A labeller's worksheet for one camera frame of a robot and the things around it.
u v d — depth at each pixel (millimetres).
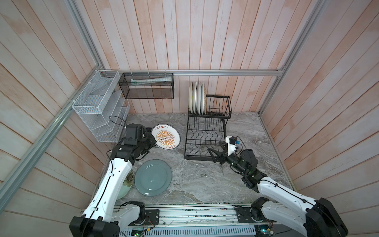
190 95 798
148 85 1044
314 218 400
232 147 678
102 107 724
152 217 743
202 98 798
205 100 1220
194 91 802
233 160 674
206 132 1071
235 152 686
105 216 378
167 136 830
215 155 684
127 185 831
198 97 798
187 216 749
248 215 728
